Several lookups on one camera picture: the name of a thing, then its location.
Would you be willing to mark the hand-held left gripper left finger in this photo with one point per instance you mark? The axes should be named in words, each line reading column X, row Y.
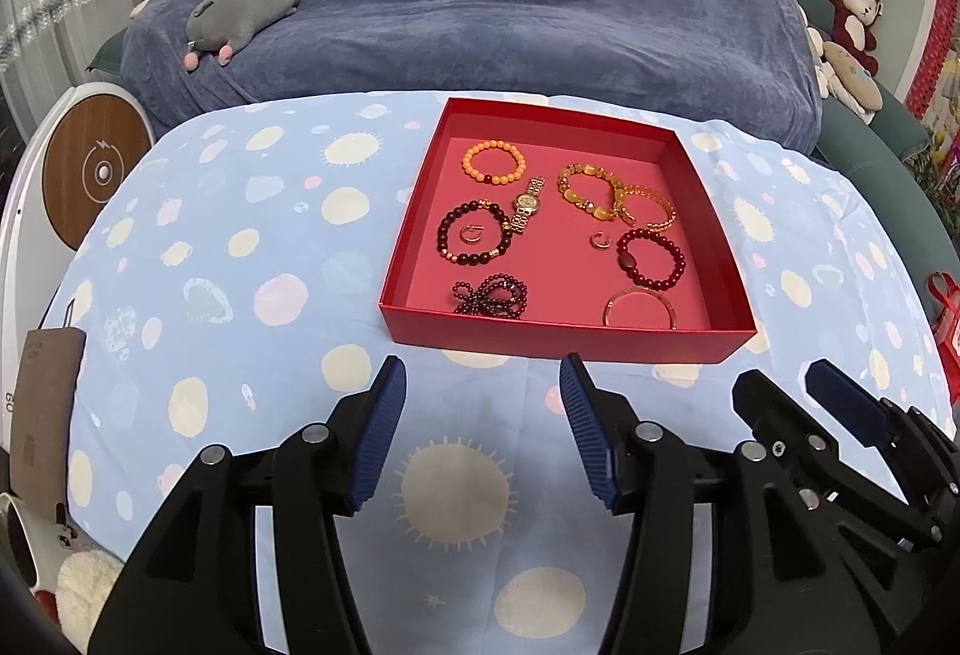
column 379, row 430

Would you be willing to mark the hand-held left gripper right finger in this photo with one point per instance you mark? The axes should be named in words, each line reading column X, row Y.
column 585, row 430

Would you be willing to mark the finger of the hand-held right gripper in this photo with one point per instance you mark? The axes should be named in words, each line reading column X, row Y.
column 847, row 396
column 765, row 407

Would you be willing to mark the red cardboard box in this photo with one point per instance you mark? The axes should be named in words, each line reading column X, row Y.
column 570, row 340

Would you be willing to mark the rose gold bangle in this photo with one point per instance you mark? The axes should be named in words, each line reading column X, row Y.
column 637, row 290

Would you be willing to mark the gold hoop earring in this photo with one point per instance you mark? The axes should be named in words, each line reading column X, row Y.
column 592, row 242
column 472, row 239

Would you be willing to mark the gold wristwatch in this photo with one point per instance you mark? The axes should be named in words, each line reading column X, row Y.
column 527, row 203

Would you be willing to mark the light blue printed sheet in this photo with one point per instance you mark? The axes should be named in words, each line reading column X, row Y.
column 225, row 250

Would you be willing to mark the flower bouquet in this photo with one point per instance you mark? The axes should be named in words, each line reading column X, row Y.
column 937, row 168

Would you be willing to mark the teal sofa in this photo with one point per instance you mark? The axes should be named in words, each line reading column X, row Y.
column 870, row 138

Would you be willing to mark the beige plush toy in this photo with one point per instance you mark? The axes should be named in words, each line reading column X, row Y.
column 851, row 78

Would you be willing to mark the cream fluffy cushion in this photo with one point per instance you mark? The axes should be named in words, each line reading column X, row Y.
column 86, row 587

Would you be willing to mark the brown paper bag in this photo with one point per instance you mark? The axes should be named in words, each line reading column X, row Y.
column 45, row 415

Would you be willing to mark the white printed mug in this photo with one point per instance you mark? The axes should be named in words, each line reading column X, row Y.
column 45, row 542

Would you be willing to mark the red monkey plush toy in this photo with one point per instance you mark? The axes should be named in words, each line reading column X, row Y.
column 851, row 25

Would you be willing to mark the white round wooden-faced device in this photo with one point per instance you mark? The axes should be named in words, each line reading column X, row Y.
column 90, row 168

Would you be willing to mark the grey plush toy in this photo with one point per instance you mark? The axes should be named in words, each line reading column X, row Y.
column 240, row 10

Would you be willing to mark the red wall hanging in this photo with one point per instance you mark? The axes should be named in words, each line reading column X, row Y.
column 930, row 63

